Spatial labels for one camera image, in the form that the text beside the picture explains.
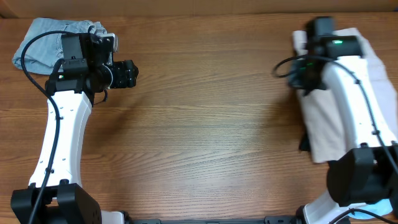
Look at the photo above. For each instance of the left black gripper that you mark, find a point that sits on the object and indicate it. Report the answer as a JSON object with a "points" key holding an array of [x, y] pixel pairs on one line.
{"points": [[131, 73]]}

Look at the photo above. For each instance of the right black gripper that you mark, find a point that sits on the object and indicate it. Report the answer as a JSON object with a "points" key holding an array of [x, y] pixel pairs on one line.
{"points": [[293, 81]]}

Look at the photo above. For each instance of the beige khaki shorts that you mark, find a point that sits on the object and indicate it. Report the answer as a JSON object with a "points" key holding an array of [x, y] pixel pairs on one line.
{"points": [[320, 113]]}

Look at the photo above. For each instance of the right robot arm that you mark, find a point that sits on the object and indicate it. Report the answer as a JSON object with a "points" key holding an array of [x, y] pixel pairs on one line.
{"points": [[367, 173]]}

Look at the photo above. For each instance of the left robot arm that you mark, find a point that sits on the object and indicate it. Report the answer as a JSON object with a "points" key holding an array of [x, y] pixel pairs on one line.
{"points": [[55, 193]]}

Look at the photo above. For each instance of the black garment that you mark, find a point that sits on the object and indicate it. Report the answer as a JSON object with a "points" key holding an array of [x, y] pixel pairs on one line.
{"points": [[304, 144]]}

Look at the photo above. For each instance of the folded light blue jeans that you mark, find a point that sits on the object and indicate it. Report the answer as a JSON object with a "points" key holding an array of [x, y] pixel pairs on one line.
{"points": [[43, 53]]}

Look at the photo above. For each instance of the light blue shirt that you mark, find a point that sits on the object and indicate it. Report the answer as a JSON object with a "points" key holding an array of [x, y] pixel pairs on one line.
{"points": [[381, 208]]}

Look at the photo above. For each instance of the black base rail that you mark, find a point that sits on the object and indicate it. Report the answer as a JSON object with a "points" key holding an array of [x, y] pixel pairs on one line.
{"points": [[285, 219]]}

